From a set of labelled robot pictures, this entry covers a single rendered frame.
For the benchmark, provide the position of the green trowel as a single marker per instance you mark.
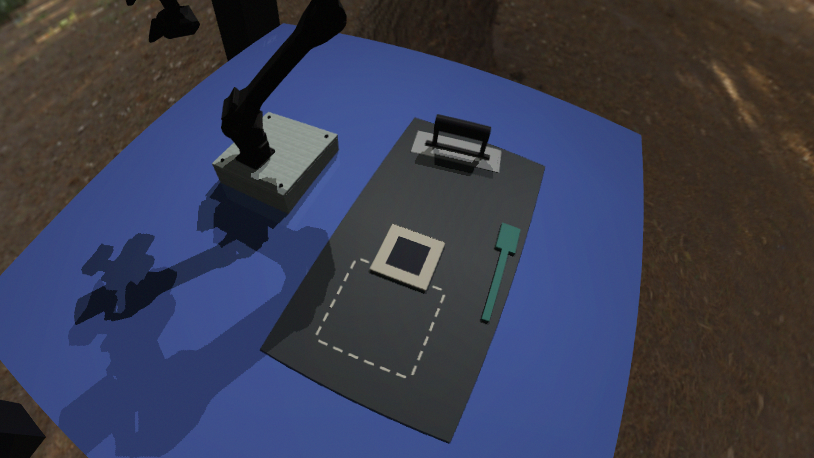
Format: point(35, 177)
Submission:
point(507, 243)

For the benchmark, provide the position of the beige square tile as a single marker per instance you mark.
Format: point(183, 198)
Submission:
point(408, 256)

